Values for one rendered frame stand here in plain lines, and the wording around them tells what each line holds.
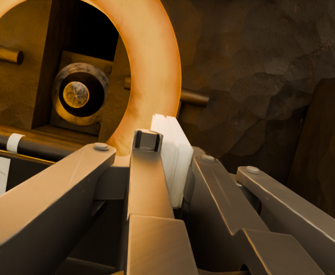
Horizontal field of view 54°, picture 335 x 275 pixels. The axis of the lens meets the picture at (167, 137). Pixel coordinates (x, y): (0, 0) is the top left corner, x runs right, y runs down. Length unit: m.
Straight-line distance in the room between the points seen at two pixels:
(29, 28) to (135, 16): 0.12
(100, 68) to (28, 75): 0.07
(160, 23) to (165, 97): 0.05
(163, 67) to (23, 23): 0.15
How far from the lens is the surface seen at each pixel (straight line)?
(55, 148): 0.21
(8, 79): 0.32
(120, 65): 0.29
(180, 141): 0.15
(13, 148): 0.22
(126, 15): 0.22
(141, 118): 0.22
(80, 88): 0.31
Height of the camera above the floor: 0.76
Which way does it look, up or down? 9 degrees down
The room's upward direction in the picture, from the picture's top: 13 degrees clockwise
